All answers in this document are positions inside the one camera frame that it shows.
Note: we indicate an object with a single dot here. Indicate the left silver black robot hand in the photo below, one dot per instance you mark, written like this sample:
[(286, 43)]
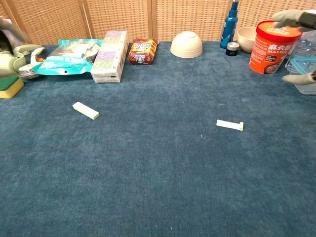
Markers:
[(10, 29)]

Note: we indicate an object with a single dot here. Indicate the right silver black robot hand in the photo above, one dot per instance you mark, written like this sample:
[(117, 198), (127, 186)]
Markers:
[(293, 18)]

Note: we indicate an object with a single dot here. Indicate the orange instant noodle cup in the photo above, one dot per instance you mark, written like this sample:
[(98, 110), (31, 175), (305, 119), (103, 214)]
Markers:
[(271, 49)]

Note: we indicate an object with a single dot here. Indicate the small orange wrapped candy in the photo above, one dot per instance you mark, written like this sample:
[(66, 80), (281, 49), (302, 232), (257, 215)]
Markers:
[(40, 59)]

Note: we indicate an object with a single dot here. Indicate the clear blue rimmed food container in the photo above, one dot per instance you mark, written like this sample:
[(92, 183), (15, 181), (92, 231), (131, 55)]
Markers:
[(301, 66)]

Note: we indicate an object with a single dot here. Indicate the upright beige bowl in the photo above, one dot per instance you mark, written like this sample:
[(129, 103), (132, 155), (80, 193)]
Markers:
[(247, 39)]

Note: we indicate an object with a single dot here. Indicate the green yellow sponge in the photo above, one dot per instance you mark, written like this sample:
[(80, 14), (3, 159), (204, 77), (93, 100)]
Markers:
[(10, 85)]

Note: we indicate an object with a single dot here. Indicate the blue spray bottle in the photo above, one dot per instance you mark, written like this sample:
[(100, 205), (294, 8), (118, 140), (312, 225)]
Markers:
[(229, 27)]

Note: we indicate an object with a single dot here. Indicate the teal plastic snack bag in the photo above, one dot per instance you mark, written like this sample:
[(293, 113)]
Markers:
[(69, 61)]

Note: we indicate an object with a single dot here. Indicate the small black silver jar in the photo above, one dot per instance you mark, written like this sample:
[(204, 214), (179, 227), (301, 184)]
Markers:
[(232, 49)]

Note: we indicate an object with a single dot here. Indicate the white purple box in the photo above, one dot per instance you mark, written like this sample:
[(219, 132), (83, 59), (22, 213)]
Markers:
[(109, 56)]

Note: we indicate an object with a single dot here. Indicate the upturned beige bowl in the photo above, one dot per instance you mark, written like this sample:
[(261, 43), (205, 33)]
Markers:
[(186, 45)]

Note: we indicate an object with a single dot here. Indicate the woven bamboo folding screen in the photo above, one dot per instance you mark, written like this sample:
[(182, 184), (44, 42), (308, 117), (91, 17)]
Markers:
[(138, 17)]

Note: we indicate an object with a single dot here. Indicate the brown cookie pack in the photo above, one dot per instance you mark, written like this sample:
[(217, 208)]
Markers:
[(143, 50)]

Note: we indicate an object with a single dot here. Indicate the teal blue table cloth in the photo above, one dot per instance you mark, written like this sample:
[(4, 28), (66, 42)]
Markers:
[(158, 160)]

